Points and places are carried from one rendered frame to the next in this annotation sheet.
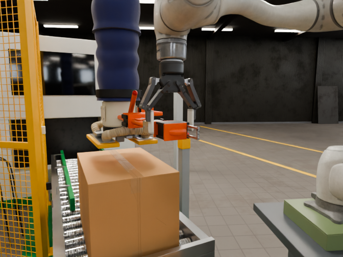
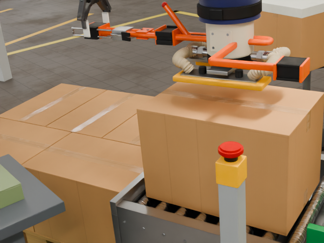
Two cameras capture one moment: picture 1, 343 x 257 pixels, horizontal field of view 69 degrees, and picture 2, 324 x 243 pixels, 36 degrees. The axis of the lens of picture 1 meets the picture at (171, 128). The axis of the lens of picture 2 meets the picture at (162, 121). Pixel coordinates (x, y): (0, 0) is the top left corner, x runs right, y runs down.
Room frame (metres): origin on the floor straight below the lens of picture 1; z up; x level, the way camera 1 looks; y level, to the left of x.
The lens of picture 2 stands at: (2.65, -0.87, 1.68)
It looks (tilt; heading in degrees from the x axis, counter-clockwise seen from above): 24 degrees down; 149
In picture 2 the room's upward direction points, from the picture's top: 5 degrees counter-clockwise
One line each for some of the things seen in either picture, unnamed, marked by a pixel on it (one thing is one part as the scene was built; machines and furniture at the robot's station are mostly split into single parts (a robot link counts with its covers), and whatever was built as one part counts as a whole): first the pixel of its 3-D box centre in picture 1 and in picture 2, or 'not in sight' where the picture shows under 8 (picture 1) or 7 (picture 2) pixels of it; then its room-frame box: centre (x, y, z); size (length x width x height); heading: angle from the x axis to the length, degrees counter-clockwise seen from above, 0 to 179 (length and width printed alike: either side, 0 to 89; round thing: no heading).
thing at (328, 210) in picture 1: (333, 202); not in sight; (1.00, -0.68, 0.85); 0.22 x 0.18 x 0.06; 12
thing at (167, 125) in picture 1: (169, 130); (97, 30); (0.76, 0.01, 1.19); 0.08 x 0.07 x 0.05; 27
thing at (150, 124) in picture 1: (150, 122); (105, 20); (0.74, 0.06, 1.21); 0.03 x 0.01 x 0.07; 26
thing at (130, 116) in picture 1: (134, 120); (169, 34); (1.07, 0.16, 1.19); 0.10 x 0.08 x 0.06; 117
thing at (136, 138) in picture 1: (137, 134); (220, 74); (1.34, 0.19, 1.08); 0.34 x 0.10 x 0.05; 27
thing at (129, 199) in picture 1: (122, 197); (231, 146); (1.29, 0.27, 0.75); 0.60 x 0.40 x 0.40; 24
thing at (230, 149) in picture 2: not in sight; (230, 152); (1.71, -0.09, 1.02); 0.07 x 0.07 x 0.04
